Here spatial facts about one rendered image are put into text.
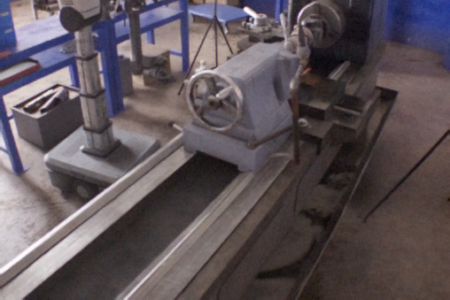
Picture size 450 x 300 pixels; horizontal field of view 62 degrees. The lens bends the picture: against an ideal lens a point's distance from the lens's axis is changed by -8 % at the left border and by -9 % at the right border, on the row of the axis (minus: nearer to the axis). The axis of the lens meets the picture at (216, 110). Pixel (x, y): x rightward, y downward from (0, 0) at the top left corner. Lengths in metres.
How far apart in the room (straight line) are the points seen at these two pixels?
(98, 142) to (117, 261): 1.37
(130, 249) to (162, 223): 0.15
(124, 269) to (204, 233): 0.28
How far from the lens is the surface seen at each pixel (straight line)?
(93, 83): 2.43
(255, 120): 1.42
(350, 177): 2.22
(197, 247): 1.19
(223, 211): 1.29
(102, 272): 1.31
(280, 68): 1.57
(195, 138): 1.50
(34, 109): 3.36
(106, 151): 2.59
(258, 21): 1.95
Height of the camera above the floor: 1.72
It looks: 29 degrees down
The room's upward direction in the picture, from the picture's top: straight up
